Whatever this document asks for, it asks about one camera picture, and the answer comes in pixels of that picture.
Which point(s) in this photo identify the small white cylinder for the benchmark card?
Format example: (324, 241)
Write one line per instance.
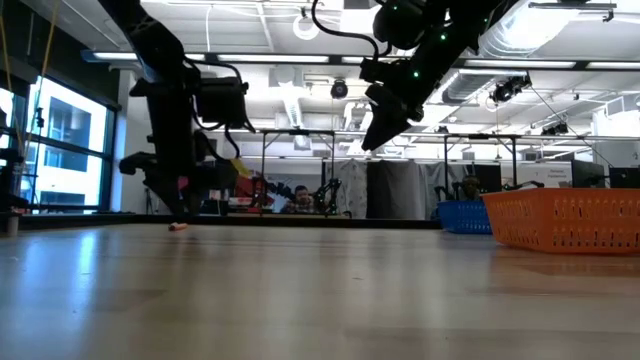
(12, 227)

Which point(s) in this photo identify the bright ceiling light panel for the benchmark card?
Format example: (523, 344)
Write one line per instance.
(357, 20)

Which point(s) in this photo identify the white board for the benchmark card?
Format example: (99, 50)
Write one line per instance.
(545, 175)

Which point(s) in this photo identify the black aluminium table frame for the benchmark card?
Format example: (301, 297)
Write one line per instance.
(300, 220)

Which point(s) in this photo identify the person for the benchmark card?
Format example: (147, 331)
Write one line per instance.
(301, 197)
(470, 187)

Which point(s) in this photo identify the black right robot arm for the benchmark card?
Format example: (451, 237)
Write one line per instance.
(450, 30)

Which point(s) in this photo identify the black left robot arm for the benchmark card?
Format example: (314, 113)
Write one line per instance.
(160, 60)

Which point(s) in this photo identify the black monitor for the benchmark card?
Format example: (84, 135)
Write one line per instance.
(587, 174)
(625, 177)

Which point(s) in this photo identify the white patterned curtain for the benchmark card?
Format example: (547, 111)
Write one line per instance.
(355, 187)

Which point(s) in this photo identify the orange plastic basket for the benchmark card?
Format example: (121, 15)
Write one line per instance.
(550, 200)

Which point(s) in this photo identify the dark curtain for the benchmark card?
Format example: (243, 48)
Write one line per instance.
(392, 190)

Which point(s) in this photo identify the large dark-framed window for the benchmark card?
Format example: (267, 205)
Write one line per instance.
(70, 165)

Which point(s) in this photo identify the black tripod stand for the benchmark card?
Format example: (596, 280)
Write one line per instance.
(40, 118)

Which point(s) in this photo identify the hanging light bar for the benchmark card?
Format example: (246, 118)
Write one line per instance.
(450, 136)

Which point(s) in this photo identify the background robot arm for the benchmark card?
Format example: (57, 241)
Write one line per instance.
(272, 192)
(327, 195)
(522, 185)

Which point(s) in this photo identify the black ceiling spotlight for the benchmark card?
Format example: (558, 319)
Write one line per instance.
(510, 87)
(555, 129)
(339, 89)

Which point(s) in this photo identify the silver ventilation duct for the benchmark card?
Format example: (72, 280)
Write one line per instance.
(470, 85)

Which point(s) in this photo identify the dark side table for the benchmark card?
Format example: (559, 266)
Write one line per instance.
(15, 202)

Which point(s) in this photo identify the white ceiling pipe bundle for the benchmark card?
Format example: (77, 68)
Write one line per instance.
(355, 115)

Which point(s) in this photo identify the thin background tripod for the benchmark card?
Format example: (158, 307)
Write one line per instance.
(148, 204)

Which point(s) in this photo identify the red panel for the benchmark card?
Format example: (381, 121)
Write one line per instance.
(245, 189)

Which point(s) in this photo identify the blue plastic basket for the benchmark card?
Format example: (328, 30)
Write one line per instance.
(462, 204)

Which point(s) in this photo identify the grey curtain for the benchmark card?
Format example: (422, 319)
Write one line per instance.
(432, 180)

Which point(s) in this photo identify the long light strip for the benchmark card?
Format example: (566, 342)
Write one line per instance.
(272, 58)

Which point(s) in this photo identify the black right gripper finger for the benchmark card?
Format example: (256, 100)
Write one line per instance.
(385, 125)

